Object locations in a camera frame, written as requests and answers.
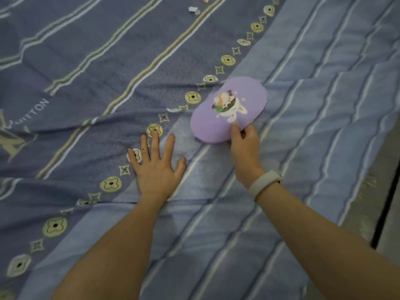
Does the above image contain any person's right forearm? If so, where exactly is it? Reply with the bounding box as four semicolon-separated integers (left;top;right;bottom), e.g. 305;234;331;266
256;181;400;300

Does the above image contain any person's right hand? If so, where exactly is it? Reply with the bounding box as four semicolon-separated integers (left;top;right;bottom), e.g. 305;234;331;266
230;121;273;189

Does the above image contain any person's left hand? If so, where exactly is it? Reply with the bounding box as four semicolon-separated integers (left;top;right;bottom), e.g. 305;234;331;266
127;129;187;202

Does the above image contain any blue striped patterned bed sheet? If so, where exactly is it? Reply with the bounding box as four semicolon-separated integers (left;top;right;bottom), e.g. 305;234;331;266
0;0;400;300

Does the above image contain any person's left forearm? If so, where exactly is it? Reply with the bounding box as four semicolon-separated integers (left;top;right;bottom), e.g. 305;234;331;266
51;196;176;300

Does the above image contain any purple oval lint brush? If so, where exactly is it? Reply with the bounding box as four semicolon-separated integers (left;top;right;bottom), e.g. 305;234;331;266
190;76;268;144

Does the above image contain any white wristband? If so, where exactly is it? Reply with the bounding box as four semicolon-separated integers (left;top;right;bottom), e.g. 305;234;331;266
248;169;284;202

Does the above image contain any black bed frame strip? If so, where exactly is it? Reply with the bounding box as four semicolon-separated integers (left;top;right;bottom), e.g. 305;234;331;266
370;170;400;248

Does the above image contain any beige mattress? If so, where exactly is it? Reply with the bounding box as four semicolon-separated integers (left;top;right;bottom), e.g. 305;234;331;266
308;120;400;300

